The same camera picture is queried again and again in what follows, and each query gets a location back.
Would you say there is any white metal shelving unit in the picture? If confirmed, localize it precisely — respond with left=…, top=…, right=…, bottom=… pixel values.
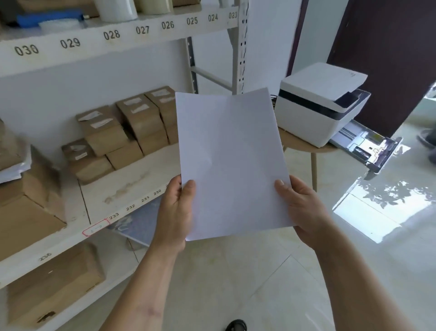
left=0, top=0, right=251, bottom=331

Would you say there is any white paper bundle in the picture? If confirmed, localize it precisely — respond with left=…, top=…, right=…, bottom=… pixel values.
left=0, top=150, right=33, bottom=185

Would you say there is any person's right forearm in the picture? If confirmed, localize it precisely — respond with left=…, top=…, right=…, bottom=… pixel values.
left=313, top=228, right=423, bottom=331

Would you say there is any medium cardboard box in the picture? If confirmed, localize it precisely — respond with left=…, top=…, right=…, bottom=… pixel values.
left=21, top=146, right=67, bottom=223

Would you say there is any blue plastic tool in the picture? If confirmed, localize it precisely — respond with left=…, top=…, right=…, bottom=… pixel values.
left=15, top=8, right=84, bottom=30

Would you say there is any white film roll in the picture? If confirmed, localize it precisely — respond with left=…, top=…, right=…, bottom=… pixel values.
left=94, top=0, right=138, bottom=23

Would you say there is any person's right hand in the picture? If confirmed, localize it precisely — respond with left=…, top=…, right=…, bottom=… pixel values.
left=274, top=175, right=336, bottom=251

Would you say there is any brown cardboard carton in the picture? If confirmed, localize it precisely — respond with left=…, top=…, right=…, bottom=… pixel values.
left=16, top=0, right=99, bottom=18

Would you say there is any grey shoe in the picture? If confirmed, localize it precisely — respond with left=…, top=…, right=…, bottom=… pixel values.
left=417, top=128, right=436, bottom=149

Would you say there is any large flat cardboard box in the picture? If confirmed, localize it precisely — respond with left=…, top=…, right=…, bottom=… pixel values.
left=0, top=195, right=67, bottom=262

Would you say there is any grey plastic bag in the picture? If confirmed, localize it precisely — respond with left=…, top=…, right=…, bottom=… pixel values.
left=106, top=196, right=165, bottom=248

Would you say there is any dark brown door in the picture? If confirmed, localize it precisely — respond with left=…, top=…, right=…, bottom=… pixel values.
left=295, top=0, right=436, bottom=138

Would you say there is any round wooden stool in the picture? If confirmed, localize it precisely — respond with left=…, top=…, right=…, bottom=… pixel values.
left=277, top=126, right=340, bottom=193

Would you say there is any long cardboard box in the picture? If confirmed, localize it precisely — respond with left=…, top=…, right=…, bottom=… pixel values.
left=7, top=242, right=107, bottom=328

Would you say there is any white paper sheet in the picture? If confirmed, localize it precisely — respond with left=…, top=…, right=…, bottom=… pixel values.
left=175, top=88, right=294, bottom=241

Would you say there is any white printer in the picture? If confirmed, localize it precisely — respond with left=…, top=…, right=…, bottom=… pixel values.
left=274, top=62, right=403, bottom=174

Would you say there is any person's left forearm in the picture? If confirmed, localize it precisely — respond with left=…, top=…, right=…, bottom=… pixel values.
left=99, top=240, right=186, bottom=331

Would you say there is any person's left hand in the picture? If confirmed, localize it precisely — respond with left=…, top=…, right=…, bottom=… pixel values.
left=150, top=175, right=197, bottom=256

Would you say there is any stack of small cardboard boxes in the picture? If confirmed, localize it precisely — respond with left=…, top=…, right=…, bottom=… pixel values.
left=61, top=86, right=180, bottom=185

